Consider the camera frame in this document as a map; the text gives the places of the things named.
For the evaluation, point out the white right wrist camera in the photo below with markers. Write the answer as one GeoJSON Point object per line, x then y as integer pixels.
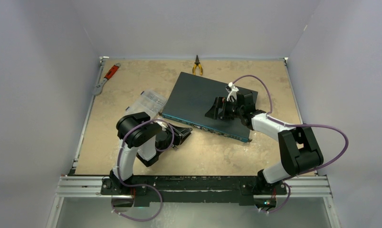
{"type": "Point", "coordinates": [232, 92]}

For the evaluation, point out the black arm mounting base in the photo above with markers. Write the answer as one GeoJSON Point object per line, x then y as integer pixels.
{"type": "Point", "coordinates": [243, 190]}

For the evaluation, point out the red handled adjustable wrench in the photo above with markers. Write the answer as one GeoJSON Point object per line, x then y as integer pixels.
{"type": "Point", "coordinates": [99, 87]}

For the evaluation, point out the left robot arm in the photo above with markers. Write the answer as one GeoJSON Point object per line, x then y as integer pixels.
{"type": "Point", "coordinates": [146, 139]}

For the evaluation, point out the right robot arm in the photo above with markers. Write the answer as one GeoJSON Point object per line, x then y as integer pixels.
{"type": "Point", "coordinates": [298, 147]}

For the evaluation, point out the aluminium frame rail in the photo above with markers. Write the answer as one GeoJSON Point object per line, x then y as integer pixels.
{"type": "Point", "coordinates": [90, 186]}

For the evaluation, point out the clear plastic organizer box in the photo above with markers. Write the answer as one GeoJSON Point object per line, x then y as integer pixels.
{"type": "Point", "coordinates": [149, 102]}

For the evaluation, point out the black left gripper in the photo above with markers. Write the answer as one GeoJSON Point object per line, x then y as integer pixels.
{"type": "Point", "coordinates": [178, 135]}

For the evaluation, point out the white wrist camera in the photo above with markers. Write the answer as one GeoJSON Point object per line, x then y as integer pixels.
{"type": "Point", "coordinates": [232, 92]}
{"type": "Point", "coordinates": [162, 124]}

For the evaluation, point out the yellow handled pliers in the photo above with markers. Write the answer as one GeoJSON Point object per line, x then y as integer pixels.
{"type": "Point", "coordinates": [197, 64]}

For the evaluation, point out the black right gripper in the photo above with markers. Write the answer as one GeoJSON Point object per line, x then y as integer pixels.
{"type": "Point", "coordinates": [220, 103]}

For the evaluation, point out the dark grey network switch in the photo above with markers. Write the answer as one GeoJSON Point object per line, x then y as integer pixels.
{"type": "Point", "coordinates": [192, 97]}

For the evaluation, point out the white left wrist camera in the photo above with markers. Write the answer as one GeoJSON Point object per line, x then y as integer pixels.
{"type": "Point", "coordinates": [162, 124]}

